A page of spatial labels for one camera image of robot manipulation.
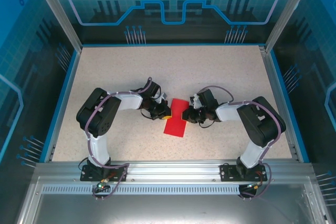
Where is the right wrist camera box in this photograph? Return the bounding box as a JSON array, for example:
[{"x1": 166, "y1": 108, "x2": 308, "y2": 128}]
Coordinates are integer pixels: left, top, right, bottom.
[{"x1": 188, "y1": 93, "x2": 202, "y2": 109}]

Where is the aluminium frame post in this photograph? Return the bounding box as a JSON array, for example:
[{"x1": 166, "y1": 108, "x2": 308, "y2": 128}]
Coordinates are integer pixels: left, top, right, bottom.
[
  {"x1": 28, "y1": 0, "x2": 83, "y2": 51},
  {"x1": 265, "y1": 0, "x2": 317, "y2": 53}
]

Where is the slotted metal cable duct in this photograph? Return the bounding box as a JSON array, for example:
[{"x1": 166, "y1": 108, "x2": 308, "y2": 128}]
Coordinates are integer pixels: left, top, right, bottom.
[{"x1": 41, "y1": 185, "x2": 263, "y2": 195}]

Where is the small connector with green light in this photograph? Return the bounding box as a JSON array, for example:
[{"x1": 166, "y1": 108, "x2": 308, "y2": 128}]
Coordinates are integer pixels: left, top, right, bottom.
[
  {"x1": 96, "y1": 178, "x2": 111, "y2": 192},
  {"x1": 245, "y1": 181, "x2": 263, "y2": 191}
]

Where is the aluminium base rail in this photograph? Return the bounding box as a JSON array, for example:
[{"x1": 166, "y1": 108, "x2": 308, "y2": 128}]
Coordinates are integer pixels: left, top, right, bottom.
[{"x1": 35, "y1": 159, "x2": 314, "y2": 183}]

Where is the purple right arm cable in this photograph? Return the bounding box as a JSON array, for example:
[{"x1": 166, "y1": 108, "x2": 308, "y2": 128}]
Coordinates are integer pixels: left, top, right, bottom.
[{"x1": 198, "y1": 84, "x2": 281, "y2": 200}]

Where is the grey sheet metal tray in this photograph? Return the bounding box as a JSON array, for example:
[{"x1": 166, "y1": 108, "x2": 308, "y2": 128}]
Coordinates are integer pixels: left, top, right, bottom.
[{"x1": 15, "y1": 176, "x2": 329, "y2": 224}]

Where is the aluminium side rail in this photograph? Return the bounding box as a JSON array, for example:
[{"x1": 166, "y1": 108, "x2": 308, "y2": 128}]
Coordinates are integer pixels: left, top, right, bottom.
[{"x1": 258, "y1": 45, "x2": 300, "y2": 162}]

